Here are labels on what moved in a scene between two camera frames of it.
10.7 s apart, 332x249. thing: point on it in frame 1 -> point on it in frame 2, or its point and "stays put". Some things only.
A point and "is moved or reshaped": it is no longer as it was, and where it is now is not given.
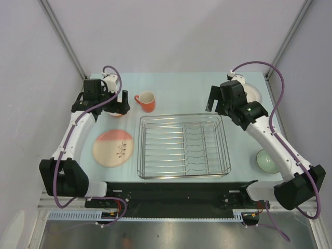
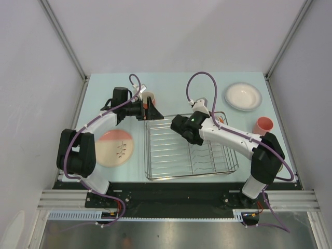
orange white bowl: (115, 114) is moved or reshaped
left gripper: (120, 107) -> (151, 113)
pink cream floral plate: (113, 148) stays put
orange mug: (147, 100) stays put
